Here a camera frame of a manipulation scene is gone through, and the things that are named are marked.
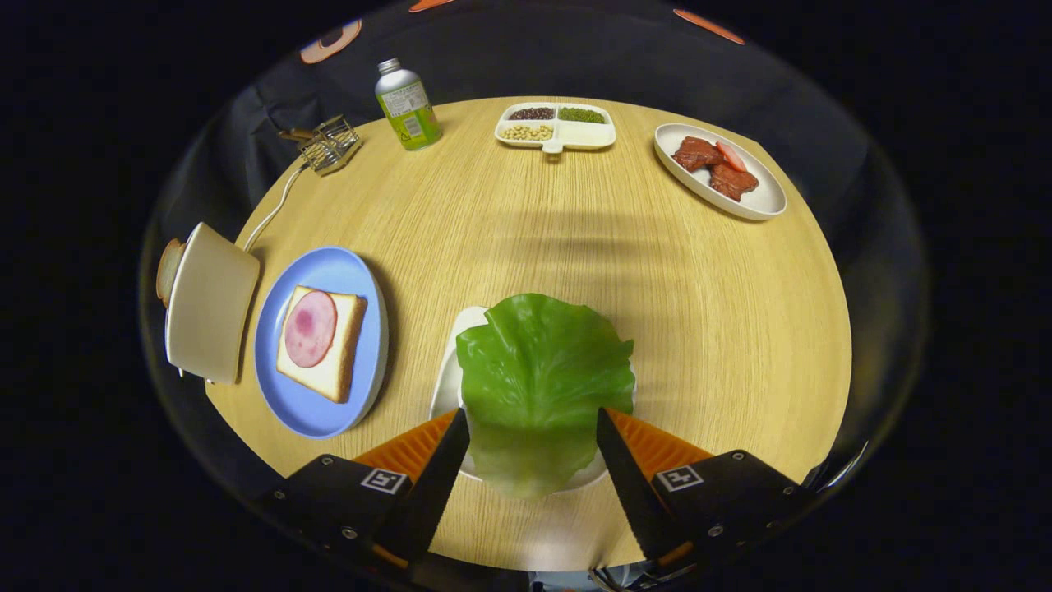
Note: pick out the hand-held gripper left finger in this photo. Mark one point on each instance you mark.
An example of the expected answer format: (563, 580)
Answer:
(436, 493)

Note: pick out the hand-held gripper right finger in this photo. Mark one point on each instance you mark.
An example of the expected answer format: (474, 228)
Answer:
(633, 493)

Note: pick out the green lettuce leaf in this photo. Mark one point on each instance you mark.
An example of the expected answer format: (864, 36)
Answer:
(538, 378)

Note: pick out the toasted brown bread slice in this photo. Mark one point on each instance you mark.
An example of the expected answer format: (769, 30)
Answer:
(168, 271)

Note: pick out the small white dish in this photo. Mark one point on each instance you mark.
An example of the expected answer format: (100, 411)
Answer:
(448, 386)

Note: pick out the blue round plate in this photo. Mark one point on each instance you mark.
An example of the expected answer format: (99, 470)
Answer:
(320, 415)

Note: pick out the white bread slice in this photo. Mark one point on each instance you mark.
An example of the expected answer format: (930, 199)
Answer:
(341, 362)

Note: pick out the pink ham slice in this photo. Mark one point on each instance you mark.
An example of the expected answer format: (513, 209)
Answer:
(311, 329)

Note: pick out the white toaster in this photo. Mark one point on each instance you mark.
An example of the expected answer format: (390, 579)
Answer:
(209, 304)

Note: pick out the oval white plate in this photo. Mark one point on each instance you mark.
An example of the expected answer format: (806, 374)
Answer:
(764, 197)

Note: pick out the brown meat slice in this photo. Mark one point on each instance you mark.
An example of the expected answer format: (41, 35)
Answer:
(731, 182)
(697, 154)

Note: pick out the pink sausage slice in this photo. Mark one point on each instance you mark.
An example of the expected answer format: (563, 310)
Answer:
(730, 156)

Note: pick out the white divided dish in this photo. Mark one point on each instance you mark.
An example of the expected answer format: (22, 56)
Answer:
(588, 136)

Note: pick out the pile of yellow soybeans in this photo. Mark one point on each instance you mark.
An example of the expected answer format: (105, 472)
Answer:
(526, 132)

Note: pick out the pile of green beans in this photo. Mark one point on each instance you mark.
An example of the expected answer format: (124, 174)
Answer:
(582, 115)

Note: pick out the green bottle with silver cap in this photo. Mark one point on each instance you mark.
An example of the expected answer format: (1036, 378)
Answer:
(407, 111)

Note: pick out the pile of dark red beans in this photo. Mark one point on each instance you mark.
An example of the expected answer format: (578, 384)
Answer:
(532, 113)

